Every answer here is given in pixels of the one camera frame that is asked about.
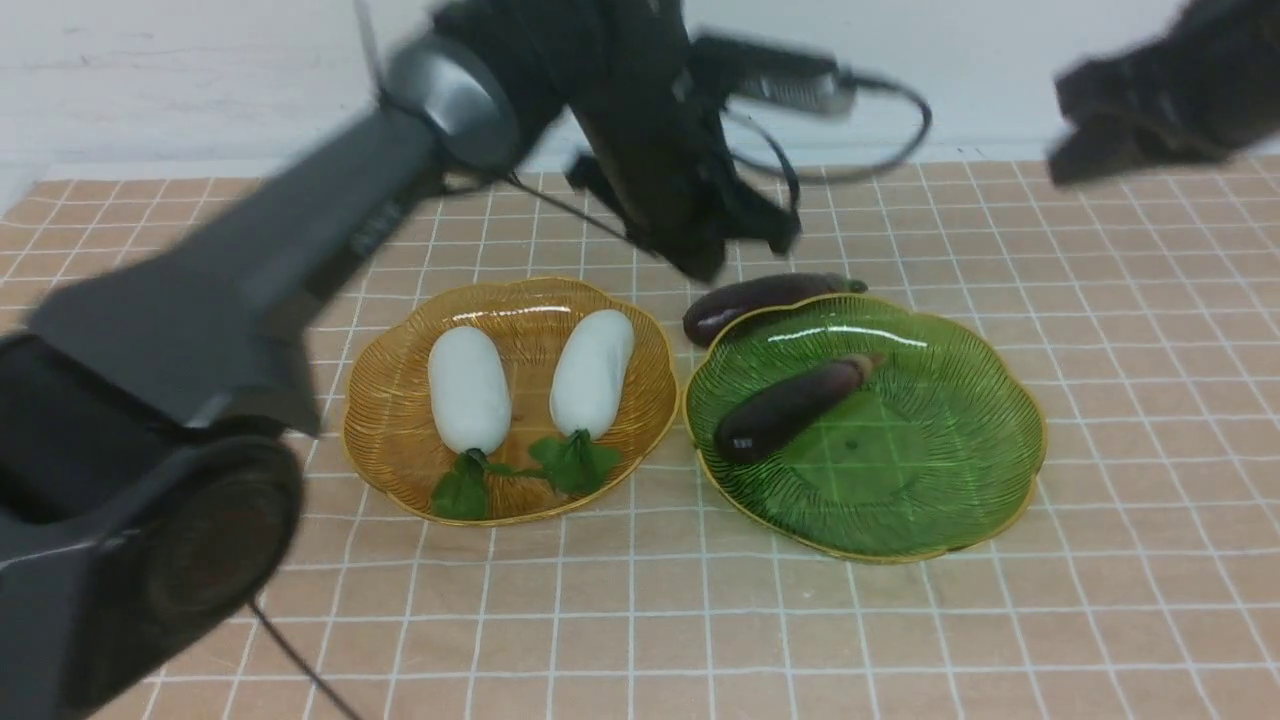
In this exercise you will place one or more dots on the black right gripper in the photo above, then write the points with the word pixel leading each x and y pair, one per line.
pixel 1197 96

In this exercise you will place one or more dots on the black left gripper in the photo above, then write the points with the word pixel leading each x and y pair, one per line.
pixel 660 161

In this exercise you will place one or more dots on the purple eggplant back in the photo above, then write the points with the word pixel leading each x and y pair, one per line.
pixel 707 317

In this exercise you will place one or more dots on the purple eggplant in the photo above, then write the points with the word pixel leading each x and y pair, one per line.
pixel 776 415
pixel 707 317

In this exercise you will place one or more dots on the white radish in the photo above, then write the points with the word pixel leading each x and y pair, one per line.
pixel 472 413
pixel 584 401

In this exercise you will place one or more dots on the purple eggplant front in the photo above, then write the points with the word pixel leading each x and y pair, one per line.
pixel 776 415

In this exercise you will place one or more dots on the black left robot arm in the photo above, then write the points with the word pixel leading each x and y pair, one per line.
pixel 148 494

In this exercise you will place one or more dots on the beige checkered tablecloth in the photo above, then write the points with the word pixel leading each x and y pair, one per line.
pixel 1141 583

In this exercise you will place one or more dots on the green ribbed plastic plate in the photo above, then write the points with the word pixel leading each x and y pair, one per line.
pixel 939 450

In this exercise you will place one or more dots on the amber ribbed plastic plate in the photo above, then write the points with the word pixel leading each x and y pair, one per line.
pixel 389 431

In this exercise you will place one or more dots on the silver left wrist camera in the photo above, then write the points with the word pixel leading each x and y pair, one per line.
pixel 783 77

